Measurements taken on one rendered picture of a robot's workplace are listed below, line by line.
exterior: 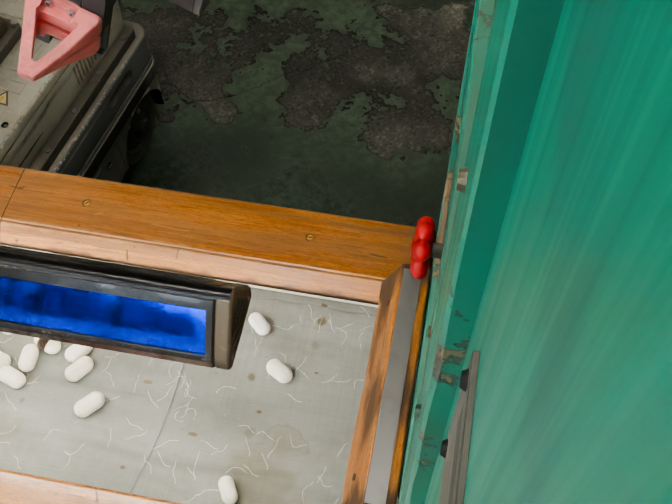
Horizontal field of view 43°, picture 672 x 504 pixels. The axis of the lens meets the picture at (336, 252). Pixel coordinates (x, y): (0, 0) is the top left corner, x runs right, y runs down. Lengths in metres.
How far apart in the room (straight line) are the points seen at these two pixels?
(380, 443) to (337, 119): 1.46
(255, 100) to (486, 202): 2.12
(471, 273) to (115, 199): 1.00
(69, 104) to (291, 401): 1.02
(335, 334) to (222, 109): 1.31
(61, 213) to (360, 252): 0.41
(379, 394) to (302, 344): 0.19
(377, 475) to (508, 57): 0.75
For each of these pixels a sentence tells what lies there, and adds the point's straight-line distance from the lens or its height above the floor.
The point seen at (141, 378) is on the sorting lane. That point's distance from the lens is 1.11.
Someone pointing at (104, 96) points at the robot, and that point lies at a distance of 1.95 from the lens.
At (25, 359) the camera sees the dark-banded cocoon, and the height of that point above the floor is 0.76.
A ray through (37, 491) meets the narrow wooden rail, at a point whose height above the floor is 0.76.
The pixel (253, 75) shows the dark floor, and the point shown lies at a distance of 2.40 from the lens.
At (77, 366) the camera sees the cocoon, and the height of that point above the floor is 0.76.
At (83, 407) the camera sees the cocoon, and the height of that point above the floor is 0.76.
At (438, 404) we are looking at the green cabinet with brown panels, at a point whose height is 1.41.
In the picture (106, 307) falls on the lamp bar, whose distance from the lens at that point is 0.76.
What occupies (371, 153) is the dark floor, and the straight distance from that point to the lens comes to 2.21.
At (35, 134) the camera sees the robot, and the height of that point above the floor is 0.41.
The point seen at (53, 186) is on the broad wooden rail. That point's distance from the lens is 1.26.
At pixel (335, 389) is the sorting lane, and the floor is 0.74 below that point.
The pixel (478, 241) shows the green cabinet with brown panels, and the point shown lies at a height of 1.53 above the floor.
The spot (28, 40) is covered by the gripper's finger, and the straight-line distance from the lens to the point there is 0.79.
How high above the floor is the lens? 1.73
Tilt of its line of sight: 58 degrees down
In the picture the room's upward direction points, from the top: 1 degrees counter-clockwise
